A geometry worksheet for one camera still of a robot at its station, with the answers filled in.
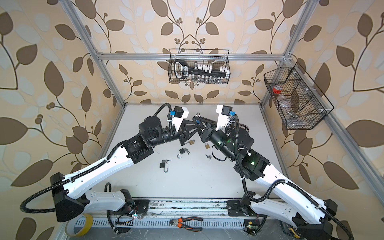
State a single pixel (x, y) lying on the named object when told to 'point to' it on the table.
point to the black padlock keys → (166, 161)
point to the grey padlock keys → (186, 149)
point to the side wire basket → (300, 103)
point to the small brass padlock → (207, 145)
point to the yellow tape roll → (70, 224)
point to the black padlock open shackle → (164, 170)
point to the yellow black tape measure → (295, 235)
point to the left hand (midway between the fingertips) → (201, 125)
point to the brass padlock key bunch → (208, 156)
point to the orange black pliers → (178, 223)
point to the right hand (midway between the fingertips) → (196, 119)
